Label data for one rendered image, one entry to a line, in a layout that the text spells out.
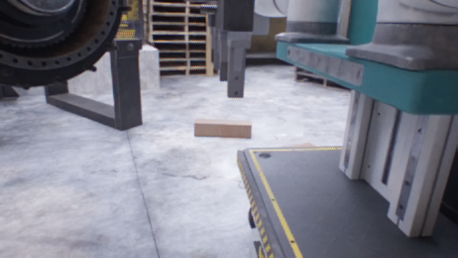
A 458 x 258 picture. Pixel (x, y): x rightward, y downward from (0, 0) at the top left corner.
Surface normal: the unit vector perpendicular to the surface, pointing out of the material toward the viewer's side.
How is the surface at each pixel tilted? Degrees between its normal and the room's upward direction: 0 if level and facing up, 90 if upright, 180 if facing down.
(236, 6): 90
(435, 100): 90
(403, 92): 90
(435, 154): 90
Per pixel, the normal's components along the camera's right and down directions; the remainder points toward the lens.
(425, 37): -0.57, 0.13
